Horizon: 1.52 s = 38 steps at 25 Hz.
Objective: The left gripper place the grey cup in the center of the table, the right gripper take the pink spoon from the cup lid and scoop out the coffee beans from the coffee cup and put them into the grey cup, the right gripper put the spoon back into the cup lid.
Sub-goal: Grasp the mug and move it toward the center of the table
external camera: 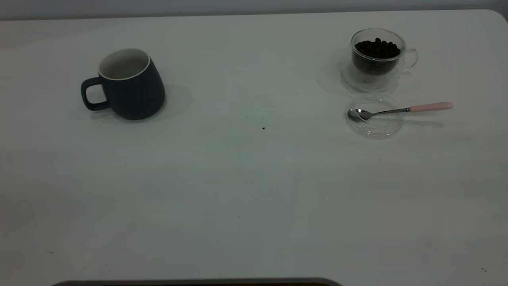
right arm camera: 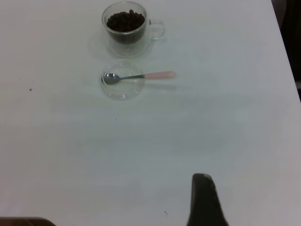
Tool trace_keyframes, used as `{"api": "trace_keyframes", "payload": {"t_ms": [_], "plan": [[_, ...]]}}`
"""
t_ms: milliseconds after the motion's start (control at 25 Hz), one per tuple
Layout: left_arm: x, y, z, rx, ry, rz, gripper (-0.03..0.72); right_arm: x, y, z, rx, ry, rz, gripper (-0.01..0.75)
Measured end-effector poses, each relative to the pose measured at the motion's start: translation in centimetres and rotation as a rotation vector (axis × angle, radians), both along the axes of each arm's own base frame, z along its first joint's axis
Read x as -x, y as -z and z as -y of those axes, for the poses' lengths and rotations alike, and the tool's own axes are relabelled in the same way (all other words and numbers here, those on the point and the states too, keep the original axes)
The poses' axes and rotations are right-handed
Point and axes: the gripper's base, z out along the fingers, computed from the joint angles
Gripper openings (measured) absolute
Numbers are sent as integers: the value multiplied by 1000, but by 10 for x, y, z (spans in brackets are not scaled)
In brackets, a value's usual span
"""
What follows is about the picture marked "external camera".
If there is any clear double-wall glass cup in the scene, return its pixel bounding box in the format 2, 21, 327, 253
342, 28, 419, 93

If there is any metal spoon with pink handle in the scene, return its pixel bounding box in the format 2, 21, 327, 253
347, 102, 454, 122

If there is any dark blue ceramic mug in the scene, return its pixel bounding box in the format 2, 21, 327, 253
81, 48, 166, 121

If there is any dark coffee beans pile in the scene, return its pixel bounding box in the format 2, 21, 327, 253
354, 38, 401, 76

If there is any clear round glass lid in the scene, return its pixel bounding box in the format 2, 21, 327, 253
346, 93, 404, 139

